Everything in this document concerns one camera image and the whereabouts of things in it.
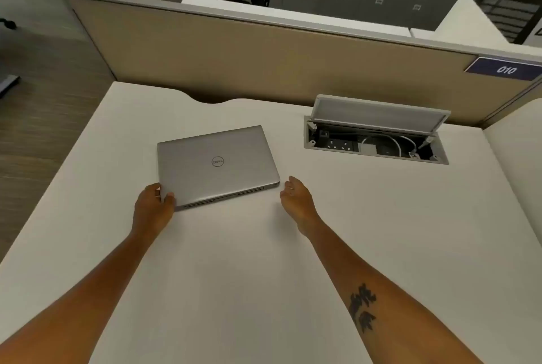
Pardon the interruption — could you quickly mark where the person's right hand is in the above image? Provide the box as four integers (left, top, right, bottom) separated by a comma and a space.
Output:
279, 176, 321, 238

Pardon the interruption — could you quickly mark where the person's left hand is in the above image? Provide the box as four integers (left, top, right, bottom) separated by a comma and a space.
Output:
132, 183, 175, 239

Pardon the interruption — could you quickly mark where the silver laptop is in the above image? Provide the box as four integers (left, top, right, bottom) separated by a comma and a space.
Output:
157, 125, 281, 211

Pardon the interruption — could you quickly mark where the person's left forearm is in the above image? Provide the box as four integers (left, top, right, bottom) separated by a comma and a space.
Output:
0, 224, 158, 364

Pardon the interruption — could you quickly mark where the person's right forearm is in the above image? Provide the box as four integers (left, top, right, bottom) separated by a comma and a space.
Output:
298, 214, 483, 364

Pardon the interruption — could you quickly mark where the grey desk power socket box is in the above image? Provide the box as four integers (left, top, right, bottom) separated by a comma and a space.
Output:
303, 115, 449, 166

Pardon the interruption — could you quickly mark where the grey socket box lid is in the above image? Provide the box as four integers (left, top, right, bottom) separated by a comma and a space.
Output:
310, 95, 452, 135

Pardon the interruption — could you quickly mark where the beige desk partition panel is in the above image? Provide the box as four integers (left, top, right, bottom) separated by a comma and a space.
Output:
59, 0, 542, 128

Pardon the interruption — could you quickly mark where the dark blue desk label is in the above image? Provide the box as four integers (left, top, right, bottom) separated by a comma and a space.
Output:
464, 56, 542, 82

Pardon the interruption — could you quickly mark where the white cable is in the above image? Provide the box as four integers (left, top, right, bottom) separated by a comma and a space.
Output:
359, 133, 436, 159

